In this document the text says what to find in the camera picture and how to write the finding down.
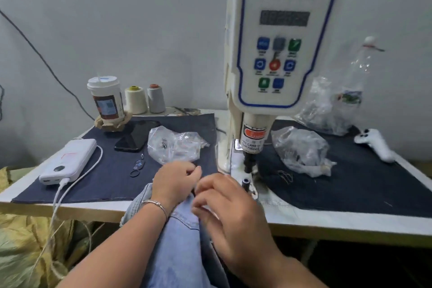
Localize light blue denim garment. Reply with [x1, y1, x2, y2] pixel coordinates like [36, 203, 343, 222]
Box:
[120, 176, 231, 288]

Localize black smartphone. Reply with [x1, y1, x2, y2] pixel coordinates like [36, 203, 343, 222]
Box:
[114, 120, 161, 153]

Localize dark denim cloth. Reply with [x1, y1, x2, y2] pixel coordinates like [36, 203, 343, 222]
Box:
[11, 114, 219, 205]
[256, 119, 432, 218]

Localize cream thread spool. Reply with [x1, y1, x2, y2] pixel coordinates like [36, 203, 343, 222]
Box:
[124, 85, 149, 115]

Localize large clear plastic bag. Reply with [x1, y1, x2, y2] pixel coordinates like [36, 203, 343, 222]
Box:
[293, 76, 356, 137]

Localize person's right hand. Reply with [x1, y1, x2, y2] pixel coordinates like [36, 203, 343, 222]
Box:
[191, 173, 285, 277]

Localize person's left forearm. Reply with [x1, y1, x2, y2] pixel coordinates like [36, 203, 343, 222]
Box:
[57, 201, 169, 288]

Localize brown cardboard cup holder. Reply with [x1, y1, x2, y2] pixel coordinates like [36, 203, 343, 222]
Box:
[94, 112, 132, 133]

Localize metal thread snips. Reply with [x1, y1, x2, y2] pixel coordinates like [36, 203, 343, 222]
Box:
[171, 106, 200, 116]

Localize crumpled clear plastic bag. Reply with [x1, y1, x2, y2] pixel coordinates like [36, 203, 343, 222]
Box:
[271, 126, 337, 178]

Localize person's right forearm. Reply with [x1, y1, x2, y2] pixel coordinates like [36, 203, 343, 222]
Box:
[251, 253, 329, 288]

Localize grey thread spool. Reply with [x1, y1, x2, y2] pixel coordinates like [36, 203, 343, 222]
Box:
[147, 83, 166, 114]

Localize clear plastic bottle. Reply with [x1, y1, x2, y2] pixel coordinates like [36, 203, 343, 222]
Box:
[337, 36, 385, 123]

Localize black wire pins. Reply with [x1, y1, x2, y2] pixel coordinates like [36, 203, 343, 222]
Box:
[277, 170, 294, 186]

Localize silver bracelet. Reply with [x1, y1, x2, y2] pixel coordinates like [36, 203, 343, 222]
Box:
[141, 199, 169, 221]

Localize white handheld controller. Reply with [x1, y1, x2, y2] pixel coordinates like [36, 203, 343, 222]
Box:
[353, 128, 396, 164]

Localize white power bank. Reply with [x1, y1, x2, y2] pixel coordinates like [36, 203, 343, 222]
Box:
[38, 138, 98, 186]

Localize person's left hand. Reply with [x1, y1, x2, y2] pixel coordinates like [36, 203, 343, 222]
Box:
[151, 161, 203, 213]

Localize white charging cable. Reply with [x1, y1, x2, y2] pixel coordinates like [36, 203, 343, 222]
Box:
[50, 145, 104, 231]

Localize yellow woven sack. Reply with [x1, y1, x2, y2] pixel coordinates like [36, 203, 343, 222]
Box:
[0, 166, 99, 288]

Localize clear bag of metal buttons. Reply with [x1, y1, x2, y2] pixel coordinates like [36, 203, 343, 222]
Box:
[147, 125, 210, 165]

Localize black wall cable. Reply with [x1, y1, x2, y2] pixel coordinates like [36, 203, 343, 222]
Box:
[0, 9, 96, 122]

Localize key ring with keys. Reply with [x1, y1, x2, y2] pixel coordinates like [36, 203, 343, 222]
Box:
[129, 153, 146, 178]

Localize white labelled paper cup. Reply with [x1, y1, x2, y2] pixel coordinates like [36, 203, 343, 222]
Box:
[87, 76, 126, 122]

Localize white button attaching machine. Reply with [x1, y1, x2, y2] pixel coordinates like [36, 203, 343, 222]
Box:
[216, 0, 340, 199]

